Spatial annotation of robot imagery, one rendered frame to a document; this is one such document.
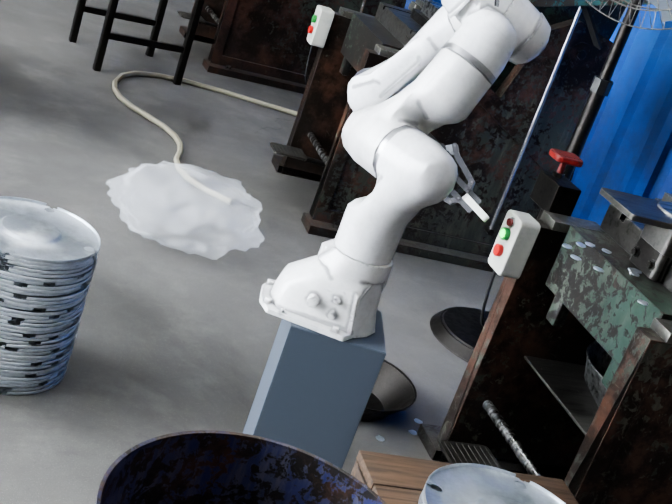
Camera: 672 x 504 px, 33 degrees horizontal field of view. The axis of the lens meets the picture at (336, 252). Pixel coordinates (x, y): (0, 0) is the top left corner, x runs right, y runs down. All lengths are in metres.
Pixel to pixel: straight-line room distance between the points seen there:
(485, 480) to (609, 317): 0.54
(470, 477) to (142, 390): 0.92
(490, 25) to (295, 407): 0.76
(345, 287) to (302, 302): 0.08
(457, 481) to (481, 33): 0.75
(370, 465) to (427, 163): 0.51
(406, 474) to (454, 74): 0.68
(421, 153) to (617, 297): 0.60
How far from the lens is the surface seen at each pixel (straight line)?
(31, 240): 2.38
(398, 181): 1.93
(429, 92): 1.97
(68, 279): 2.35
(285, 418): 2.11
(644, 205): 2.33
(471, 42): 1.98
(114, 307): 2.90
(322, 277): 2.03
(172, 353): 2.77
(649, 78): 4.77
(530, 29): 2.09
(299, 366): 2.06
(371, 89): 2.33
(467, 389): 2.65
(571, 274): 2.46
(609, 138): 4.84
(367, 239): 1.99
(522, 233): 2.47
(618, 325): 2.30
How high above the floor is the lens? 1.31
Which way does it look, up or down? 21 degrees down
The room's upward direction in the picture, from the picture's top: 20 degrees clockwise
